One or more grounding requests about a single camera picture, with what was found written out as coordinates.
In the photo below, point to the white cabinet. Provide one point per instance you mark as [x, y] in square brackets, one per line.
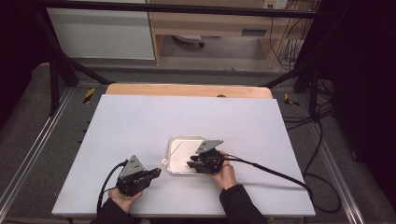
[102, 34]

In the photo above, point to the black metal frame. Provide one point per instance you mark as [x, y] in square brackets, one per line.
[174, 8]

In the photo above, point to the white square tray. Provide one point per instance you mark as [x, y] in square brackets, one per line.
[183, 155]

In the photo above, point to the white chair base with caster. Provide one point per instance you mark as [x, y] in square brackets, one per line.
[190, 39]

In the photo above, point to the small white round piece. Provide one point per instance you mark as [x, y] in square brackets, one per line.
[164, 161]

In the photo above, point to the person's right hand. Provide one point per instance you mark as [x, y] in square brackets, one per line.
[227, 177]

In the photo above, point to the white power strip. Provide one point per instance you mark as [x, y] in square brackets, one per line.
[275, 3]

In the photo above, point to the light wooden desk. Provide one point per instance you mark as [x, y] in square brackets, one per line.
[218, 23]

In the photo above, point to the white board sheet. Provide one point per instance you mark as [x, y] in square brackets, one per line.
[186, 118]

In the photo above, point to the thin wooden skewer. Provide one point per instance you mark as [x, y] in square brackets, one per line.
[174, 151]

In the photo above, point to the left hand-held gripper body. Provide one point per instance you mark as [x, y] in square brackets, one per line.
[132, 182]

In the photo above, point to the wooden table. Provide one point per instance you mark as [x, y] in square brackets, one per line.
[186, 90]

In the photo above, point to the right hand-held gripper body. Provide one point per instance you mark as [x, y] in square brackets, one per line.
[211, 161]

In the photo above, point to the aluminium floor rail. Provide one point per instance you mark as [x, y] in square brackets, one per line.
[336, 168]
[37, 146]

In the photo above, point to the person's left hand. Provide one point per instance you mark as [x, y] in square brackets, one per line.
[123, 200]

